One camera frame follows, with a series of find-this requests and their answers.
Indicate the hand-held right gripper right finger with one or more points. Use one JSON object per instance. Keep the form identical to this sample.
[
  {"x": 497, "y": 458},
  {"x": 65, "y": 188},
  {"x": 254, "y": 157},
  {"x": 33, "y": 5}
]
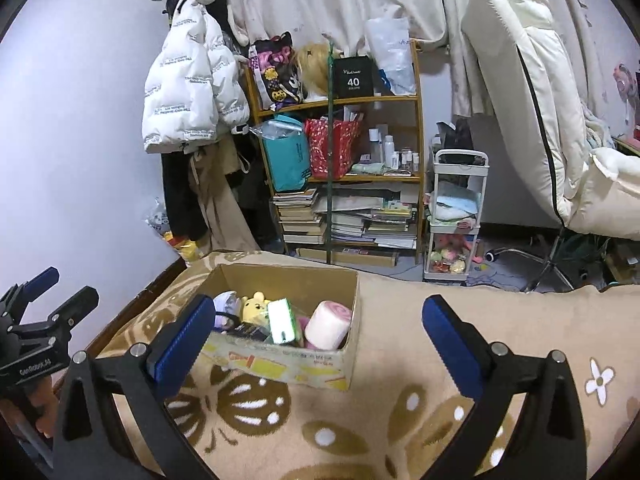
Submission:
[{"x": 454, "y": 347}]

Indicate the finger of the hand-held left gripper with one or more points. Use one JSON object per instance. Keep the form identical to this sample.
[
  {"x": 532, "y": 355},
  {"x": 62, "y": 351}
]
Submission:
[
  {"x": 75, "y": 306},
  {"x": 40, "y": 280}
]

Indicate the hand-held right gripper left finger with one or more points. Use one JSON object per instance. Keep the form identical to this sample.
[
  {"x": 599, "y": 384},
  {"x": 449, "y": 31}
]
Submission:
[{"x": 181, "y": 345}]

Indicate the purple plush doll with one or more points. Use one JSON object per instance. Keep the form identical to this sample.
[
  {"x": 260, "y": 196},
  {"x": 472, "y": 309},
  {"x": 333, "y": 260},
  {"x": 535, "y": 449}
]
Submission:
[{"x": 226, "y": 307}]

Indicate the small black box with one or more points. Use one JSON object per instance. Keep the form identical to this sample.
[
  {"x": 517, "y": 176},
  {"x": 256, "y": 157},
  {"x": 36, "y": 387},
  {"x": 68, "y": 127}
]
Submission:
[{"x": 250, "y": 332}]

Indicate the printed cardboard box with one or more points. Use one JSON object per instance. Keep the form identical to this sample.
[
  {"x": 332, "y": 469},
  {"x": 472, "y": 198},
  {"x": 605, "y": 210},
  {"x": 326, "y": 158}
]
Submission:
[{"x": 280, "y": 365}]

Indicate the green tissue pack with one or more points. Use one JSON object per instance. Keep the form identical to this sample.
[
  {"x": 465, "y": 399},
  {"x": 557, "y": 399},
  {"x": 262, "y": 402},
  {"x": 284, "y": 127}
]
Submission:
[{"x": 285, "y": 322}]

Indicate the pink swirl roll plush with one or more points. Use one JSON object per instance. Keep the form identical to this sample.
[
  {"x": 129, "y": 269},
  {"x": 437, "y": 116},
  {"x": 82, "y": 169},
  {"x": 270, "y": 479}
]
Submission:
[{"x": 327, "y": 325}]

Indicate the beige brown printed blanket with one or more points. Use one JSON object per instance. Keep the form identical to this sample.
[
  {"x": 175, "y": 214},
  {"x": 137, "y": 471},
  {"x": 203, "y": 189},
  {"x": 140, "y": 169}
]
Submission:
[{"x": 390, "y": 320}]

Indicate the yellow plush toy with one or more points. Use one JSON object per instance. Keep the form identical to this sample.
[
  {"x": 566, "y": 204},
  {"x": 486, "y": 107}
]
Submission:
[{"x": 255, "y": 307}]

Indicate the white trolley cart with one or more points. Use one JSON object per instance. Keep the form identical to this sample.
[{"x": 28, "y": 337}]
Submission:
[{"x": 455, "y": 260}]

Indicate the pile of small plush toys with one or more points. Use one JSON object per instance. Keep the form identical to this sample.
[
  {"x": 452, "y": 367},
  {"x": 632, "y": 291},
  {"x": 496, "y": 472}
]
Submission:
[{"x": 450, "y": 257}]

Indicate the plastic bag with yellow items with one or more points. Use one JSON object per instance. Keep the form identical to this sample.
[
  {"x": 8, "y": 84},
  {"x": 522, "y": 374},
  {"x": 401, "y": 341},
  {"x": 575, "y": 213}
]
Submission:
[{"x": 175, "y": 245}]

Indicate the long flat cardboard box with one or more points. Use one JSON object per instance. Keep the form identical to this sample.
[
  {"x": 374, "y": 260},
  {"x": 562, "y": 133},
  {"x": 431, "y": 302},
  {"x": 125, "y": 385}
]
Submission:
[{"x": 350, "y": 257}]

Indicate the beige coat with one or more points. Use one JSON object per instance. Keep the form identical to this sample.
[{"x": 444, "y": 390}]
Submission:
[{"x": 220, "y": 210}]

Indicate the pile of magazines and papers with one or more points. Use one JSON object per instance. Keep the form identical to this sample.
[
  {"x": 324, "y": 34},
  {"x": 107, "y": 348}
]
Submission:
[{"x": 380, "y": 225}]

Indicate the folded light blue cloth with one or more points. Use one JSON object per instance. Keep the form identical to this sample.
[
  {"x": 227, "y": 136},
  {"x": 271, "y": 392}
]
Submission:
[{"x": 457, "y": 202}]

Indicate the black hanging garment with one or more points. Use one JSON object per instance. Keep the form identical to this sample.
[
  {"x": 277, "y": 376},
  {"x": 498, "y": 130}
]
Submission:
[{"x": 180, "y": 195}]

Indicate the stack of old books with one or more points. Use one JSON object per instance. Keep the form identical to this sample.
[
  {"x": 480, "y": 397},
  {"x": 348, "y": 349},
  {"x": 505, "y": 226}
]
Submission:
[{"x": 300, "y": 220}]

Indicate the row of toiletry bottles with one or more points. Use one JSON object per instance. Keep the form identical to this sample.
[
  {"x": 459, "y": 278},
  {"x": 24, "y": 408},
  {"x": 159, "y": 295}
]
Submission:
[{"x": 395, "y": 155}]

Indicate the green pole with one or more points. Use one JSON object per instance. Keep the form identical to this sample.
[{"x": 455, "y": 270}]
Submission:
[{"x": 330, "y": 185}]

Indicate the black bag on trolley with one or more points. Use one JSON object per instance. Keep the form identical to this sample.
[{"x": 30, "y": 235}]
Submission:
[{"x": 457, "y": 142}]

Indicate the teal bag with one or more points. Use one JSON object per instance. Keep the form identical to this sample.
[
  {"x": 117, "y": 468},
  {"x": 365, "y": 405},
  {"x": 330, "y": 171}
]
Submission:
[{"x": 285, "y": 155}]

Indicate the red patterned gift bag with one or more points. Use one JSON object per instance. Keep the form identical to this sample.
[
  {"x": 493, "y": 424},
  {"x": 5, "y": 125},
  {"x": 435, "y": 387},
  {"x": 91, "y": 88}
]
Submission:
[{"x": 320, "y": 150}]

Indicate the white puffer jacket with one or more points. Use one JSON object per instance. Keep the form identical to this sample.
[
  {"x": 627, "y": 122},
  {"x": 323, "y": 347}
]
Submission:
[{"x": 185, "y": 80}]

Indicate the wooden shelf unit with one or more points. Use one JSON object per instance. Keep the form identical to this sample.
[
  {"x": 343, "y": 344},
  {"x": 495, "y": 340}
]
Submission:
[{"x": 350, "y": 101}]

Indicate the black box with white print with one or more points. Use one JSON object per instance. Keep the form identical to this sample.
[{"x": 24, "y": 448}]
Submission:
[{"x": 353, "y": 77}]

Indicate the black pink printed tote bag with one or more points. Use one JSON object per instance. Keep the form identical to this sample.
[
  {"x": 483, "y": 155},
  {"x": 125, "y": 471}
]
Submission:
[{"x": 275, "y": 70}]

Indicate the white padded chair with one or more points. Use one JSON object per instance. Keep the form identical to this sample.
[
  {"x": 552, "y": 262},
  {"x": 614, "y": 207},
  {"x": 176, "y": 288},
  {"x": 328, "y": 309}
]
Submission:
[{"x": 510, "y": 60}]

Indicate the white plastic bag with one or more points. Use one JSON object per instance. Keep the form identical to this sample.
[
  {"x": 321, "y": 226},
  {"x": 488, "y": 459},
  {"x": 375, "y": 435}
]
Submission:
[{"x": 392, "y": 55}]

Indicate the blonde wig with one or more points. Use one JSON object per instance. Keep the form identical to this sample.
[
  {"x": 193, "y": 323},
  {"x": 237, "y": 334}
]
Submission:
[{"x": 312, "y": 70}]

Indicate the cream curtain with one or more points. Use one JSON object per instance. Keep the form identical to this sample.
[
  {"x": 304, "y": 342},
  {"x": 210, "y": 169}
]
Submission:
[{"x": 325, "y": 5}]

